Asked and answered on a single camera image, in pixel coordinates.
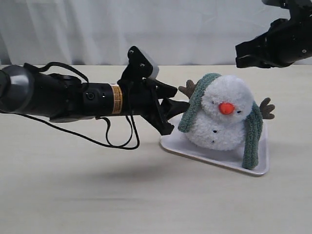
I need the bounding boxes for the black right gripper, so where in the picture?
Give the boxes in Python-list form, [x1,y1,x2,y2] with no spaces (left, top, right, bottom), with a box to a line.
[235,0,312,68]

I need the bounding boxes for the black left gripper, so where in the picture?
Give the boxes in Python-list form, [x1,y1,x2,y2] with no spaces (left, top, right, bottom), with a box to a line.
[117,78,190,136]

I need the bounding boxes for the white rectangular plastic tray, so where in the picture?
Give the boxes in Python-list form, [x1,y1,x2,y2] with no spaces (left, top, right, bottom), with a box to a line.
[159,114,270,177]

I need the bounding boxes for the white plush snowman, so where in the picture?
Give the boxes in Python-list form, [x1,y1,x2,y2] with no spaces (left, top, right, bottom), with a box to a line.
[178,74,276,152]

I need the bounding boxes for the green knitted scarf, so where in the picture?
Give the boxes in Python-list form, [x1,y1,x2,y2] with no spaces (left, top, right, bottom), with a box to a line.
[177,73,264,170]

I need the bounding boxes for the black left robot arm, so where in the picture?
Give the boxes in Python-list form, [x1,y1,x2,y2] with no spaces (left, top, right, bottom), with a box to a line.
[0,64,189,135]

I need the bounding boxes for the white background curtain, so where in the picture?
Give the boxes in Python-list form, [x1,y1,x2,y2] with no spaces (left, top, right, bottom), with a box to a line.
[0,0,289,65]

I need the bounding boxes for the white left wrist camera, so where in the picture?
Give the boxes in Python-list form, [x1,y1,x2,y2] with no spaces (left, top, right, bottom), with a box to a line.
[121,45,160,82]

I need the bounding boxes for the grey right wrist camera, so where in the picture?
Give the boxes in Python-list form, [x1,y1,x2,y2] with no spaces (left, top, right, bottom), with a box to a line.
[262,0,288,9]

